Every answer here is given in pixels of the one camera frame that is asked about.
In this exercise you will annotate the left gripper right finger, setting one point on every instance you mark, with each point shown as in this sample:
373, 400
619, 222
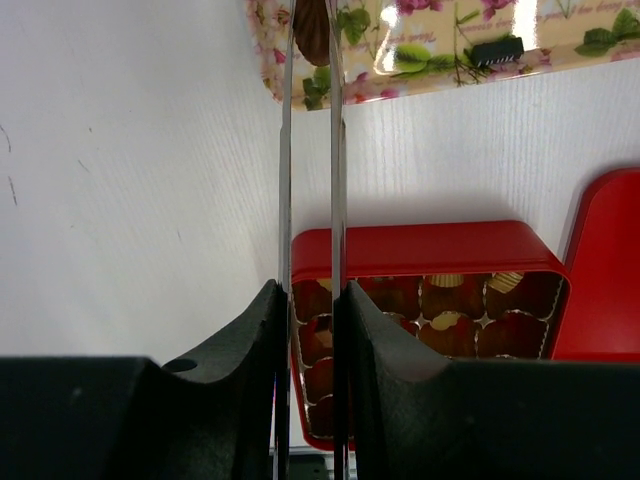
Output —
420, 415

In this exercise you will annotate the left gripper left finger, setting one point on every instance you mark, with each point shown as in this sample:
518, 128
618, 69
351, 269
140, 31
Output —
204, 415

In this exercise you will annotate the red chocolate box with insert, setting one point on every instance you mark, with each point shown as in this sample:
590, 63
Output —
473, 290

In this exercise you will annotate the red box lid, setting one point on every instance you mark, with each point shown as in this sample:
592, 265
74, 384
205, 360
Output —
601, 315

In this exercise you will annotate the metal tongs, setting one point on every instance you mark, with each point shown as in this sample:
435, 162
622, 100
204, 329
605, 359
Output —
338, 258

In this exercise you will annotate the brown milk chocolate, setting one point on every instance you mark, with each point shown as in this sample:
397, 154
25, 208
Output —
311, 28

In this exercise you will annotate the black chip on tray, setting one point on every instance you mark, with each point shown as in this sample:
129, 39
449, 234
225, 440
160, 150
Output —
505, 50

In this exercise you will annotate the floral rectangular tray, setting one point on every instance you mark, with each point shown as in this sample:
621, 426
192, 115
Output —
398, 48

